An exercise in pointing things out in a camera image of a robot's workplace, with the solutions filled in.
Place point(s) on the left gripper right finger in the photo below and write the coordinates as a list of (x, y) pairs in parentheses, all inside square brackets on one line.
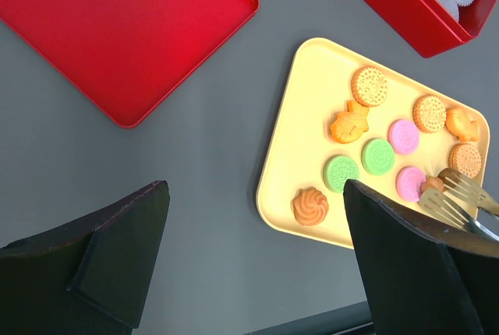
[(421, 276)]

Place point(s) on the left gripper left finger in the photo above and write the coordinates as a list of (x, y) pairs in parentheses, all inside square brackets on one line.
[(89, 276)]

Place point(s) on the metal serving tongs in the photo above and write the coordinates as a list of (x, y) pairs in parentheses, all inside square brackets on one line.
[(443, 205)]

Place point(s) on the orange swirl cookie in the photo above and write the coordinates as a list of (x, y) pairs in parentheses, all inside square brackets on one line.
[(310, 207), (432, 183)]

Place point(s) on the pink round cookie lower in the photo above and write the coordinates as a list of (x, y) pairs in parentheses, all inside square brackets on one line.
[(408, 183)]

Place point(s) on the pink round cookie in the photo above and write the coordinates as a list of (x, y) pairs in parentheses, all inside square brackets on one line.
[(408, 183), (403, 135)]

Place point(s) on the tan round cookie right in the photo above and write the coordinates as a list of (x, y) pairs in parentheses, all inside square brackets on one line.
[(466, 159)]

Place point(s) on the tan round cookie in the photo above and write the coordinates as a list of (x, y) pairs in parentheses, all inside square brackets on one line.
[(466, 159), (369, 86), (429, 114)]

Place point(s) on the green round cookie right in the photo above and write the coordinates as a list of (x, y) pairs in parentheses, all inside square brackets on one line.
[(378, 156)]

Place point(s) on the green round cookie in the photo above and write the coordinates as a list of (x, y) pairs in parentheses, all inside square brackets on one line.
[(378, 156), (338, 170)]

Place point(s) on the green round cookie left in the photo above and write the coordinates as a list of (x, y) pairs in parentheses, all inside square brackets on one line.
[(338, 170)]

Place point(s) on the pink round cookie upper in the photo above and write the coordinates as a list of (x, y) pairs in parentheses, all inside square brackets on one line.
[(403, 135)]

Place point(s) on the orange fish cookie right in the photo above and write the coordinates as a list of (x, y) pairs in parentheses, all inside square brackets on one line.
[(459, 124)]

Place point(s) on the orange fish cookie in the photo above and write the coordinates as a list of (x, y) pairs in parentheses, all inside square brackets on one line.
[(349, 125), (459, 124)]

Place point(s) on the tan round cookie middle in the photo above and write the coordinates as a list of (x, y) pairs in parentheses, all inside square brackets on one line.
[(429, 114)]

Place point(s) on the orange fish cookie left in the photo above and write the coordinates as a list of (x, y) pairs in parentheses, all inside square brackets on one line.
[(349, 125)]

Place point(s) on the yellow tray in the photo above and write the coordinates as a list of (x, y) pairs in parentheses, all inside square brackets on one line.
[(318, 87)]

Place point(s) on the tan round cookie top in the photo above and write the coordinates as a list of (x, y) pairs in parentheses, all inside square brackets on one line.
[(369, 86)]

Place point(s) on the red flat lid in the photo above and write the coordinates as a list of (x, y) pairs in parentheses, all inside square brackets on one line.
[(126, 56)]

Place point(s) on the red compartment box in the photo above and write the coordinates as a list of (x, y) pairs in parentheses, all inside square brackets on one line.
[(428, 27)]

